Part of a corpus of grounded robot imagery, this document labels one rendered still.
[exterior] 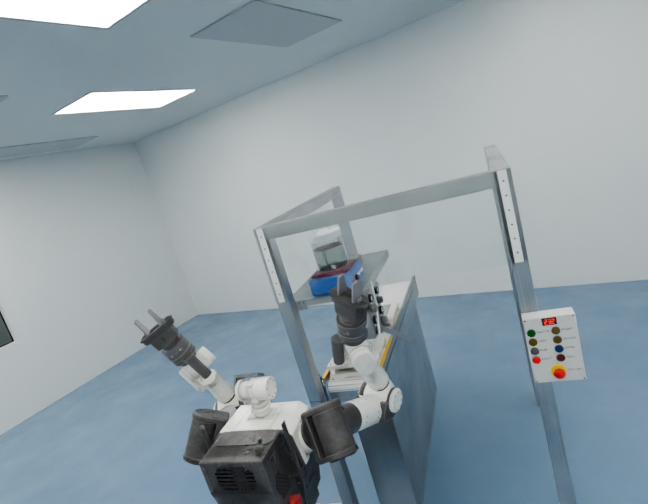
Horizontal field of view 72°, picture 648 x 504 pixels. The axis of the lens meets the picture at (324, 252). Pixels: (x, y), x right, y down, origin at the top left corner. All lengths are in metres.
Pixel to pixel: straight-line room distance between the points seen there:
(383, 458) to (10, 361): 4.78
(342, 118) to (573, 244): 2.75
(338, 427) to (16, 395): 5.38
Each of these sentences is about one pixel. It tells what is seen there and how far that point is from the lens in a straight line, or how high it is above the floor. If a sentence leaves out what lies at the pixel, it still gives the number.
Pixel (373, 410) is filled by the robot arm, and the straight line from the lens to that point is 1.46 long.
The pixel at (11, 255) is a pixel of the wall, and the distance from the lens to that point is 6.38.
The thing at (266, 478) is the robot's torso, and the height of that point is 1.18.
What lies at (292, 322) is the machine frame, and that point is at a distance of 2.01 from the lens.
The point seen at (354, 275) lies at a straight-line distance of 1.82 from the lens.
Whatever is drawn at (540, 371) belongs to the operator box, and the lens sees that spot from 1.88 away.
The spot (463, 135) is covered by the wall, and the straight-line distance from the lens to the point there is 4.87.
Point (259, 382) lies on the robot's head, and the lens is 1.37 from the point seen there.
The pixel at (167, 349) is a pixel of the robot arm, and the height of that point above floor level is 1.45.
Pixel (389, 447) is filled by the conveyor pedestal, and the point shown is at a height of 0.43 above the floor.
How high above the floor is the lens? 1.91
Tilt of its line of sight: 12 degrees down
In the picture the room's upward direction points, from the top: 16 degrees counter-clockwise
